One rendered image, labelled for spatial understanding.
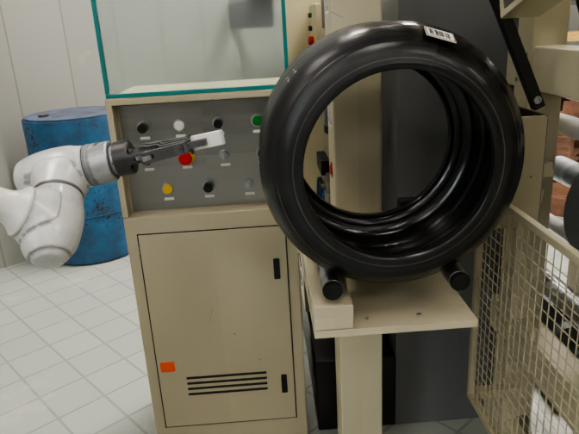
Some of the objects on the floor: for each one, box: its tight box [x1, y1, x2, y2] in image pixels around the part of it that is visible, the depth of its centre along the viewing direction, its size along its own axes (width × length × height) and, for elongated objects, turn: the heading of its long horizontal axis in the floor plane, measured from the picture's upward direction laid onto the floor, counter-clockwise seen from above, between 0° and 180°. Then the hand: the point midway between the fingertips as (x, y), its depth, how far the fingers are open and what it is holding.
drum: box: [22, 106, 128, 266], centre depth 392 cm, size 65×65×98 cm
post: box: [324, 0, 383, 434], centre depth 153 cm, size 13×13×250 cm
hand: (208, 139), depth 122 cm, fingers closed
